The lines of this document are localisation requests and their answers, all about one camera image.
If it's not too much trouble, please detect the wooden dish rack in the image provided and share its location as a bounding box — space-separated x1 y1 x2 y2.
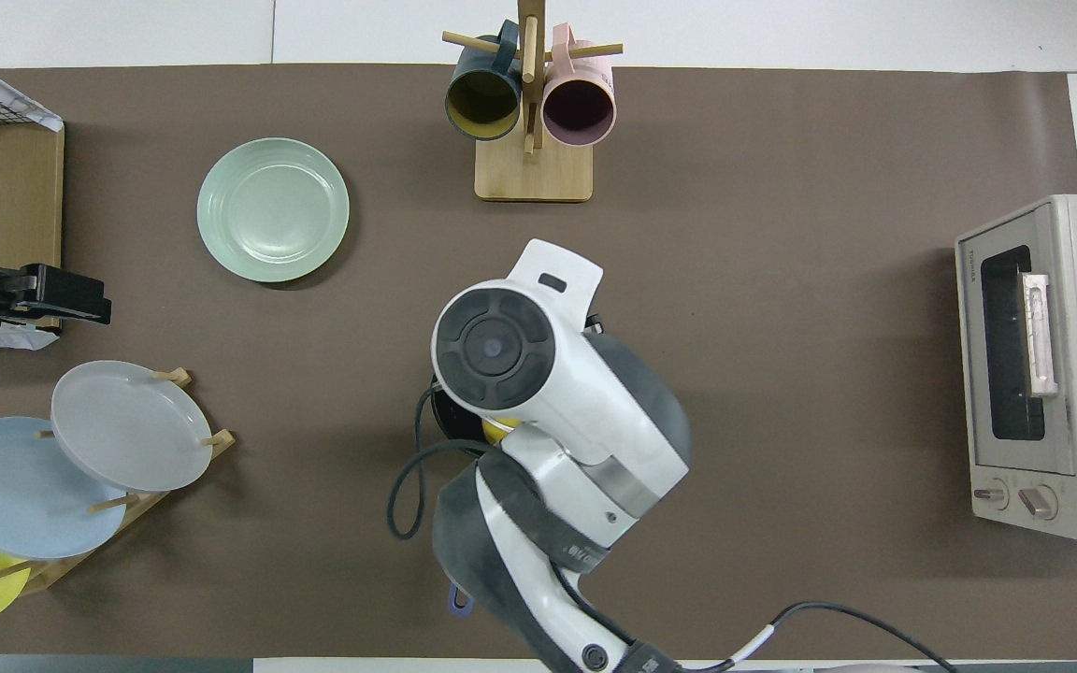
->
0 367 237 596

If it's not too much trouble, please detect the wooden mug tree stand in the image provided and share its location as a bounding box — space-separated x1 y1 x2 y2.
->
442 0 625 203

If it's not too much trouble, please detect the light green plate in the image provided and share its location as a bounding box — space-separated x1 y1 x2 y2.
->
196 137 351 284

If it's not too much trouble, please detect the light blue plate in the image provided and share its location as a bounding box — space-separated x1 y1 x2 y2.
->
0 416 128 561

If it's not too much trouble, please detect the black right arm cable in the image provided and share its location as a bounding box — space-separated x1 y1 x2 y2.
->
386 383 960 673

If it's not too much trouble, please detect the brown paper table mat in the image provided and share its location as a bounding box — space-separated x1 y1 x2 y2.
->
0 64 1077 660

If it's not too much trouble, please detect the pink mug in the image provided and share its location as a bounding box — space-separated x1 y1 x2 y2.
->
541 23 617 148

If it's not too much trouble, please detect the grey plate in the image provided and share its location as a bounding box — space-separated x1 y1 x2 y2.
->
50 360 214 494

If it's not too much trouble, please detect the wooden shelf with wire mesh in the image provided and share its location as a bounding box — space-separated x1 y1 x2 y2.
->
0 70 65 333

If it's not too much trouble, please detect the dark blue mug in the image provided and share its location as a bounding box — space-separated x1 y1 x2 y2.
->
445 21 524 142

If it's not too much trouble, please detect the black pot purple handle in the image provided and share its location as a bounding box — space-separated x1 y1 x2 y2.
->
430 374 521 618

